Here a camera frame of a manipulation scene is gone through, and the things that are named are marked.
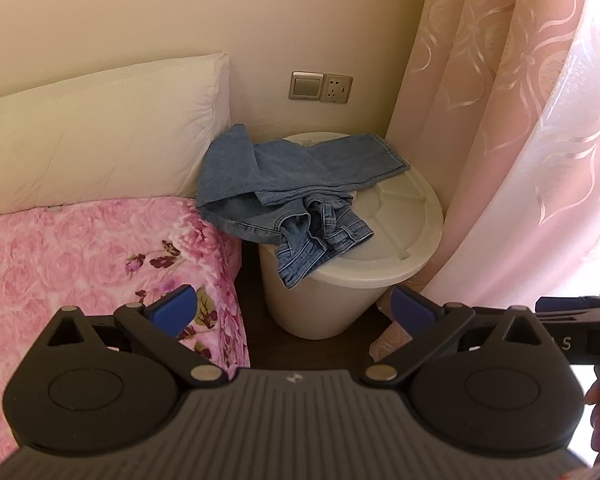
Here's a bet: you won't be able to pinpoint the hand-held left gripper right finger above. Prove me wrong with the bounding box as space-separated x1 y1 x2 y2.
362 286 553 387

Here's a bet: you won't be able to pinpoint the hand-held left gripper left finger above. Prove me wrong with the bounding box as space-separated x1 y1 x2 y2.
45 285 228 387

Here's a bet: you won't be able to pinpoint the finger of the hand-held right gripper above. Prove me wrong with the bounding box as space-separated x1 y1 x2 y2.
535 294 600 322

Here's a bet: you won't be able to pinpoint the blue denim jeans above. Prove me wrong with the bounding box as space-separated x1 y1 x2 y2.
196 124 412 289

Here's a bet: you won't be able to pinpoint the white plastic bin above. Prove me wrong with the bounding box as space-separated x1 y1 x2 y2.
258 244 417 339

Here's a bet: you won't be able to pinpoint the white bin lid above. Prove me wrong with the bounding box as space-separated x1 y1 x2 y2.
260 131 445 281

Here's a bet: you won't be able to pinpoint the pink floral blanket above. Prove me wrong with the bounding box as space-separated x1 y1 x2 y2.
0 196 251 463

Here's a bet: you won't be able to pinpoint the white pillow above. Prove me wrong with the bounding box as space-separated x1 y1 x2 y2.
0 51 232 214

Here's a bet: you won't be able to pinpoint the pink patterned curtain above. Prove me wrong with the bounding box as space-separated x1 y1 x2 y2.
384 0 600 312

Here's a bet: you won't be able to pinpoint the beige wall socket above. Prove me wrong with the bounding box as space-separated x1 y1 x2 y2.
322 74 354 105

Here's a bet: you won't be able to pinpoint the beige wall switch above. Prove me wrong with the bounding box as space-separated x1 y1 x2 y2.
288 71 325 102

